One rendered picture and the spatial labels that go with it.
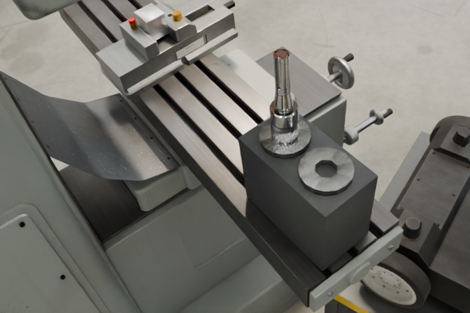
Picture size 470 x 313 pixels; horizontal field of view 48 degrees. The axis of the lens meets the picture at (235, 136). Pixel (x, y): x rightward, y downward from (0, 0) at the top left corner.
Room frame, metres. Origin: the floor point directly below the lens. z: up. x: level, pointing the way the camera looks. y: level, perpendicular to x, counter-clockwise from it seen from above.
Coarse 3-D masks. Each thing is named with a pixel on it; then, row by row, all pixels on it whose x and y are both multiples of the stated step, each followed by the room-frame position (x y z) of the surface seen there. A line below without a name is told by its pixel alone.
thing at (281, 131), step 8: (272, 120) 0.58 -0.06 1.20; (296, 120) 0.57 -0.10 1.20; (272, 128) 0.58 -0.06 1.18; (280, 128) 0.57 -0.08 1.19; (288, 128) 0.56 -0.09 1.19; (296, 128) 0.57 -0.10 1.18; (272, 136) 0.58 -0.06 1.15; (280, 136) 0.57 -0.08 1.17; (288, 136) 0.56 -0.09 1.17; (296, 136) 0.57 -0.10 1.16
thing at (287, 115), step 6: (294, 102) 0.59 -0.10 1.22; (270, 108) 0.59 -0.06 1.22; (276, 108) 0.58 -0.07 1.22; (294, 108) 0.58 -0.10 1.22; (270, 114) 0.58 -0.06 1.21; (276, 114) 0.57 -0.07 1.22; (282, 114) 0.57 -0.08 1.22; (288, 114) 0.57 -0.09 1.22; (294, 114) 0.57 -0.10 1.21; (282, 120) 0.56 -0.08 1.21; (288, 120) 0.56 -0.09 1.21
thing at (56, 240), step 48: (0, 96) 0.64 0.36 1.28; (0, 144) 0.60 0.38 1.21; (0, 192) 0.58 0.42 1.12; (48, 192) 0.62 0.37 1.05; (0, 240) 0.55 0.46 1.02; (48, 240) 0.58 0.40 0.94; (96, 240) 0.65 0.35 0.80; (0, 288) 0.51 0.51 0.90; (48, 288) 0.55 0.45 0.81; (96, 288) 0.59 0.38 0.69
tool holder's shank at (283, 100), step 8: (280, 56) 0.58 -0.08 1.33; (288, 56) 0.58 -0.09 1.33; (280, 64) 0.58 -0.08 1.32; (288, 64) 0.58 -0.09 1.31; (280, 72) 0.58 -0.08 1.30; (288, 72) 0.58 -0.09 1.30; (280, 80) 0.58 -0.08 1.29; (288, 80) 0.58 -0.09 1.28; (280, 88) 0.58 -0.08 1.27; (288, 88) 0.58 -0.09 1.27; (280, 96) 0.58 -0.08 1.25; (288, 96) 0.58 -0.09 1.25; (280, 104) 0.57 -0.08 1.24; (288, 104) 0.57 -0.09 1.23
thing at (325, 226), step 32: (256, 128) 0.62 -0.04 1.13; (256, 160) 0.56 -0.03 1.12; (288, 160) 0.54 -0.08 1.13; (320, 160) 0.52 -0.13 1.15; (352, 160) 0.52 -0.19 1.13; (256, 192) 0.57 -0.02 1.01; (288, 192) 0.49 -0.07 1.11; (320, 192) 0.46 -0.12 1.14; (352, 192) 0.46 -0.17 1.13; (288, 224) 0.50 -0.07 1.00; (320, 224) 0.43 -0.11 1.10; (352, 224) 0.45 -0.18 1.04; (320, 256) 0.42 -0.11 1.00
